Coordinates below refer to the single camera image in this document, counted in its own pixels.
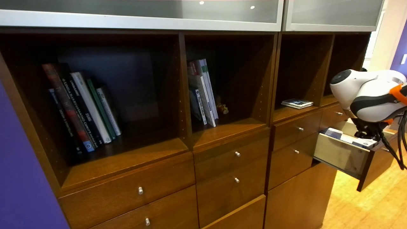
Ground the open wooden drawer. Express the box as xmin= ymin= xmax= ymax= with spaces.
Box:
xmin=313 ymin=119 xmax=400 ymax=192

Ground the small wooden drawer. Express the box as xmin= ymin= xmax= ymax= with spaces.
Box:
xmin=319 ymin=103 xmax=349 ymax=131

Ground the wide wooden drawer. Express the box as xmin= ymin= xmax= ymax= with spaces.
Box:
xmin=59 ymin=152 xmax=196 ymax=229
xmin=90 ymin=184 xmax=199 ymax=229

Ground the white and blue packet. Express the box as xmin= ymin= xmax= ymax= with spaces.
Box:
xmin=340 ymin=134 xmax=379 ymax=149
xmin=319 ymin=127 xmax=343 ymax=141

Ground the stack of small booklets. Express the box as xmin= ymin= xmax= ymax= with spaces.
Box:
xmin=281 ymin=98 xmax=314 ymax=110

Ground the wooden cabinet door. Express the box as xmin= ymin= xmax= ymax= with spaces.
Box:
xmin=200 ymin=194 xmax=267 ymax=229
xmin=264 ymin=162 xmax=338 ymax=229

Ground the narrow frosted glass door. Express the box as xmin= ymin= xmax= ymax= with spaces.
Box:
xmin=283 ymin=0 xmax=385 ymax=32

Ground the brown wooden cabinet unit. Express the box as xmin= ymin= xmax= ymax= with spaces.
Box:
xmin=0 ymin=0 xmax=400 ymax=229

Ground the row of books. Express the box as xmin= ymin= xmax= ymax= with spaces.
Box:
xmin=187 ymin=59 xmax=219 ymax=128

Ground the wide frosted glass door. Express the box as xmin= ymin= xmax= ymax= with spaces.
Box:
xmin=0 ymin=0 xmax=285 ymax=32

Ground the light grey book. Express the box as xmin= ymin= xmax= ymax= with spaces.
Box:
xmin=96 ymin=87 xmax=122 ymax=136

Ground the green book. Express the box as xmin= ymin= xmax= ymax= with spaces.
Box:
xmin=86 ymin=78 xmax=117 ymax=141

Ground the white book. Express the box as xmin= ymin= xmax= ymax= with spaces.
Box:
xmin=70 ymin=72 xmax=113 ymax=144

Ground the black book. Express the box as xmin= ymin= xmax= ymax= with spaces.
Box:
xmin=55 ymin=63 xmax=106 ymax=147

